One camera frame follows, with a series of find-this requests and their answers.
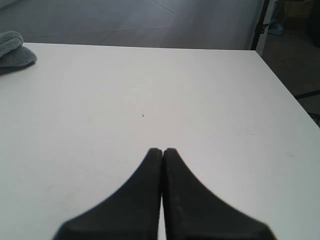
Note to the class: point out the dark blue cloth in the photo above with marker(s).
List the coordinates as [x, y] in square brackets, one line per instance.
[276, 29]

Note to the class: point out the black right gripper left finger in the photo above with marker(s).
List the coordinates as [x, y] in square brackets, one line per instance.
[130, 213]

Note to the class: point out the black metal stand pole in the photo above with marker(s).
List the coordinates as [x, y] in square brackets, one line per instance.
[260, 26]

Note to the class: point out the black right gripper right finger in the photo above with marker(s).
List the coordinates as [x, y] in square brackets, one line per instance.
[193, 212]

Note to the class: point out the grey fleece cloth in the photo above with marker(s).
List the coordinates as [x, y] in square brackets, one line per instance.
[13, 55]

